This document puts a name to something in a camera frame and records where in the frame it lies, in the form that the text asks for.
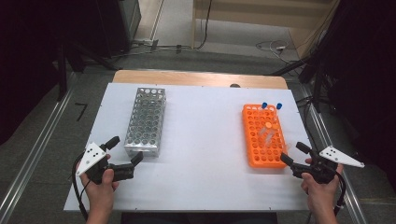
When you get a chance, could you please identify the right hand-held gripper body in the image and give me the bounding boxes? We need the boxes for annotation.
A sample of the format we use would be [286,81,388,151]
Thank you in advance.
[291,145,365,185]

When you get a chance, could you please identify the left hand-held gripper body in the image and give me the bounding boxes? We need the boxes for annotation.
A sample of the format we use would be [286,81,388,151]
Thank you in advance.
[76,141,135,185]

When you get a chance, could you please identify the orange plastic tube rack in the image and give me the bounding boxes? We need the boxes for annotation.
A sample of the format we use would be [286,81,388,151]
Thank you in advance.
[242,104,289,169]

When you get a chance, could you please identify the silver metal tube rack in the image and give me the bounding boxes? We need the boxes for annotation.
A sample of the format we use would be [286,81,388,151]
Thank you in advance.
[123,87,167,158]

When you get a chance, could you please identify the person's right hand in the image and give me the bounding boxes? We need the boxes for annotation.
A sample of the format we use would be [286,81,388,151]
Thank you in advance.
[300,158,345,203]

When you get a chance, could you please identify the person's left hand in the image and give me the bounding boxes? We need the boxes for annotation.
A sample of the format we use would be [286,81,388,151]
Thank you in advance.
[78,154,120,205]

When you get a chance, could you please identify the black metal stand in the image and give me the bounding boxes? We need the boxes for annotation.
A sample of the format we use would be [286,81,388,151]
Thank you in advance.
[267,55,332,114]
[56,40,120,102]

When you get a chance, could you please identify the white table board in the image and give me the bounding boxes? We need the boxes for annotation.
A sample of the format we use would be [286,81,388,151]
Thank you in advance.
[64,82,334,213]

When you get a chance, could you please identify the dark grey cabinet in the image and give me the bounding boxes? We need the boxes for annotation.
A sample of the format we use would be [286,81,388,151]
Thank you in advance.
[92,0,142,59]

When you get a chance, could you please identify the aluminium floor rail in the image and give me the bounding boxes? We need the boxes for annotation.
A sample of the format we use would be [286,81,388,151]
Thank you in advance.
[299,83,370,224]
[0,72,78,224]

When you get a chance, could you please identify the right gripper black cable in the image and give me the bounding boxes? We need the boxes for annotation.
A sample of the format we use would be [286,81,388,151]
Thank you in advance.
[333,171,347,217]

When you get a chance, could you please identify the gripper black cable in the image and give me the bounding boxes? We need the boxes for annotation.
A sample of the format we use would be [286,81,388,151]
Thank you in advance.
[333,171,347,217]
[71,151,92,222]

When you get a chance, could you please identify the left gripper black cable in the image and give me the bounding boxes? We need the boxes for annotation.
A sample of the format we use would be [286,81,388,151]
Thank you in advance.
[71,151,92,222]

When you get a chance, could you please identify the black floor cables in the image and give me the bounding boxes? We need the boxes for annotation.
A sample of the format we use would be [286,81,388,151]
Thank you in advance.
[295,95,323,169]

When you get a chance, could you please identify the white floor cable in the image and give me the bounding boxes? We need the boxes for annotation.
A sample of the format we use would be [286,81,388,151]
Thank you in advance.
[255,39,301,65]

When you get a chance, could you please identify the grey floor cables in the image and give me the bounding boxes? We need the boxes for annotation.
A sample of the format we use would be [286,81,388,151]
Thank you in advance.
[115,37,194,59]

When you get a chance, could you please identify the hanging black cable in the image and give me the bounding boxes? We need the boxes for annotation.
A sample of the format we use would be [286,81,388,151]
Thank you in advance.
[194,0,213,50]

